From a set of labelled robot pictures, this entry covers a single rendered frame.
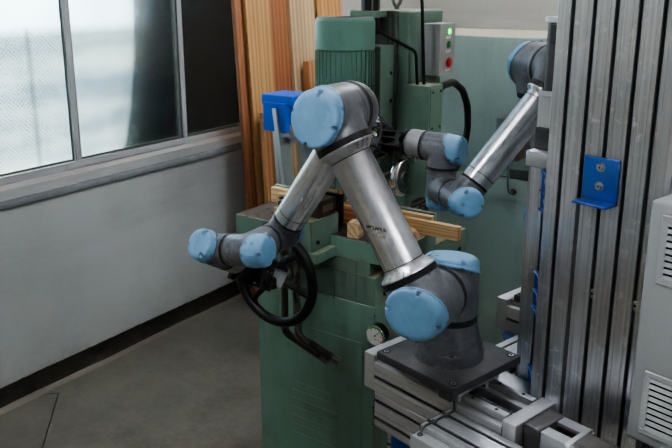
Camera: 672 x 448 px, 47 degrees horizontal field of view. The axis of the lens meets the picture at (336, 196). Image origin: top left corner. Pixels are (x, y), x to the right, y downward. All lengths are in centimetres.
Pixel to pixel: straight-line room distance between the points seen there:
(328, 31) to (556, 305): 102
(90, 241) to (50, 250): 19
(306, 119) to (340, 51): 74
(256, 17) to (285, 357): 185
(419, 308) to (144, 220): 225
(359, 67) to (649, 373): 117
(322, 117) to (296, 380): 121
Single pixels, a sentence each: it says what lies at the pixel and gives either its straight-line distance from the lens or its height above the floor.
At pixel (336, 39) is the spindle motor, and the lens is 222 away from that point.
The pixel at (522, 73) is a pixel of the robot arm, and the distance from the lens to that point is 200.
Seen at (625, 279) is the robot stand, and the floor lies 105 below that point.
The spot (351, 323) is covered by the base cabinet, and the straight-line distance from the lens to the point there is 229.
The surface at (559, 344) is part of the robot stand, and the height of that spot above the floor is 87.
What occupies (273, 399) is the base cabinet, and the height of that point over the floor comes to 30.
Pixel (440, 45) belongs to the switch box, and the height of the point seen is 141.
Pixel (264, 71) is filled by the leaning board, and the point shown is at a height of 119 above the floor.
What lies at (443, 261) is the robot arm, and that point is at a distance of 160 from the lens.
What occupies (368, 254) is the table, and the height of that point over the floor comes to 87.
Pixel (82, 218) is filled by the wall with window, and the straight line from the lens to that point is 335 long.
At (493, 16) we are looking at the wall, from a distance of 459.
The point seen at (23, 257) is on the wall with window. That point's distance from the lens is 322.
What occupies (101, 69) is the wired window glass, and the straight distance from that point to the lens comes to 343.
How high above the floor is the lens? 159
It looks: 15 degrees down
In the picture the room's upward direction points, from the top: straight up
